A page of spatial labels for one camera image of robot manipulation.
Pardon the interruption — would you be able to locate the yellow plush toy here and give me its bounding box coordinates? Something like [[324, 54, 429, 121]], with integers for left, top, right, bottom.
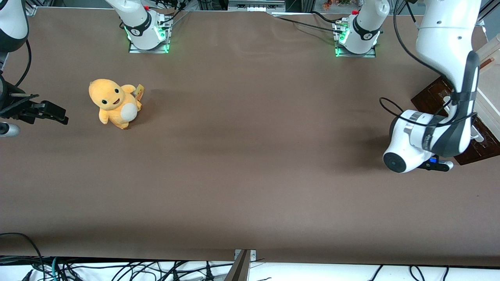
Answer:
[[88, 78, 145, 130]]

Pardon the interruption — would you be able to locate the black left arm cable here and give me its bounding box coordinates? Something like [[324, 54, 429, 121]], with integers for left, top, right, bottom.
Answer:
[[379, 0, 479, 129]]

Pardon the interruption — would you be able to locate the left wrist grey camera box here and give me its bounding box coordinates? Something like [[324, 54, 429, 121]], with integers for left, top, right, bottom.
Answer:
[[416, 155, 455, 173]]

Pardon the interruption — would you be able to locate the grey metal equipment box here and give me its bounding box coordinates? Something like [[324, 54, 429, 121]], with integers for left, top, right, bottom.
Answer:
[[228, 0, 286, 13]]

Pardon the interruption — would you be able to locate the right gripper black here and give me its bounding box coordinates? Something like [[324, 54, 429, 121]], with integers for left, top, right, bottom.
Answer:
[[0, 74, 69, 125]]

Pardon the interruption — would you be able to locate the grey camera mount bar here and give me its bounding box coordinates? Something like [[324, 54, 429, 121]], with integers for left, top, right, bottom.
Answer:
[[223, 250, 251, 281]]

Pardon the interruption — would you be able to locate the short black base cable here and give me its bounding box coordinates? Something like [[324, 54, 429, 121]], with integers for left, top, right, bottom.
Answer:
[[311, 11, 342, 24]]

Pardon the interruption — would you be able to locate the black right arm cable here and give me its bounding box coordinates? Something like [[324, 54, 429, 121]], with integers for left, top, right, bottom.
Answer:
[[15, 38, 32, 87]]

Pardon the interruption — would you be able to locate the large table cover sheet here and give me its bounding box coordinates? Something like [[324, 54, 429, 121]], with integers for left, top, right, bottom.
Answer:
[[0, 7, 500, 268]]

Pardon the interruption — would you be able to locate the long black base cable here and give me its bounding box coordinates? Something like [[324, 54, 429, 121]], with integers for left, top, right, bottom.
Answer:
[[272, 15, 344, 34]]

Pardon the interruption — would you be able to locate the aluminium frame profile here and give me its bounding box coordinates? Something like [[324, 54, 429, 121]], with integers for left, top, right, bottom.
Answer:
[[481, 0, 500, 22]]

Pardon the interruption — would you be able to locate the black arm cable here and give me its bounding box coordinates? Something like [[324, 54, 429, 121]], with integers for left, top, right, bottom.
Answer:
[[15, 38, 32, 87], [379, 0, 479, 129]]

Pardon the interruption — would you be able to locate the black looped floor cable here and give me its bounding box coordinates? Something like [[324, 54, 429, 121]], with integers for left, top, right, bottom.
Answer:
[[0, 233, 44, 281]]

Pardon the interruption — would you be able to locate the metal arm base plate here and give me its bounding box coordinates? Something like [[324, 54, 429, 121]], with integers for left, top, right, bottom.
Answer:
[[335, 20, 377, 58], [128, 16, 172, 54]]

